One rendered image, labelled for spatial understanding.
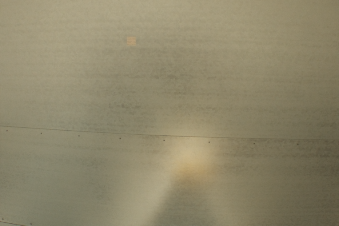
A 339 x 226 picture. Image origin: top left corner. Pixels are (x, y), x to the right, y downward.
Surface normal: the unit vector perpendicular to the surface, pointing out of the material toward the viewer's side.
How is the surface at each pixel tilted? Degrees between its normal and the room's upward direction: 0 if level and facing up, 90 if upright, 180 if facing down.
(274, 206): 90
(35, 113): 90
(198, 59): 90
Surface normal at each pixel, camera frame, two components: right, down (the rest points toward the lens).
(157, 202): -0.09, 0.32
